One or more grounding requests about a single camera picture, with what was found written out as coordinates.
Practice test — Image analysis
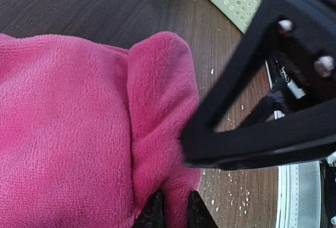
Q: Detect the pink towel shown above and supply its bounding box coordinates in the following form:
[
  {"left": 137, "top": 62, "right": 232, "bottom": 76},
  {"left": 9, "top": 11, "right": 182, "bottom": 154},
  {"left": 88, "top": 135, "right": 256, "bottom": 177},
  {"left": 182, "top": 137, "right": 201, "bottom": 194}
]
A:
[{"left": 1, "top": 32, "right": 201, "bottom": 227}]

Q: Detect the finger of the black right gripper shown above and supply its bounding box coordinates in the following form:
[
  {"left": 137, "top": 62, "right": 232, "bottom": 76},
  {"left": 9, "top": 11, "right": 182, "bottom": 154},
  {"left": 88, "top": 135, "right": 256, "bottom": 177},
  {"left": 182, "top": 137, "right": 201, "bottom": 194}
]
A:
[
  {"left": 181, "top": 100, "right": 335, "bottom": 171},
  {"left": 181, "top": 0, "right": 284, "bottom": 144}
]

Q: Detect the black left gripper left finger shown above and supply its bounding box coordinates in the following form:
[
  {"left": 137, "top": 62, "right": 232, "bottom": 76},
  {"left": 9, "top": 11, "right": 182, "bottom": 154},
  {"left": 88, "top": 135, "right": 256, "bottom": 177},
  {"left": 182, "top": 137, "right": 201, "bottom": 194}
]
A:
[{"left": 132, "top": 191, "right": 164, "bottom": 228}]

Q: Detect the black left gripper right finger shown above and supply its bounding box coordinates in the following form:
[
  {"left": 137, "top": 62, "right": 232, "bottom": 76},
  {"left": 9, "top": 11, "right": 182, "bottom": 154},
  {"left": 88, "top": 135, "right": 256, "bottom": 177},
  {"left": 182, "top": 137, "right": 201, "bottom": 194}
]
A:
[{"left": 187, "top": 191, "right": 218, "bottom": 228}]

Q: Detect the aluminium front rail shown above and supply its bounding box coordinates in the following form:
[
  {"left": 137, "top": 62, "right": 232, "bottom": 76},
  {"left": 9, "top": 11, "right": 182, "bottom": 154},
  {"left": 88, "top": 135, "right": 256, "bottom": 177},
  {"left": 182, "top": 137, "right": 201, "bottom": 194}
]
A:
[{"left": 275, "top": 153, "right": 335, "bottom": 227}]

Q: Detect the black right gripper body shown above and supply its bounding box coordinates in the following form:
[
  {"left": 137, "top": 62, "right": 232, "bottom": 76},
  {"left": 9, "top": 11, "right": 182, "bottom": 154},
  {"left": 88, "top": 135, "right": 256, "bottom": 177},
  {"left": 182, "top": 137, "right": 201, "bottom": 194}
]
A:
[{"left": 262, "top": 0, "right": 335, "bottom": 107}]

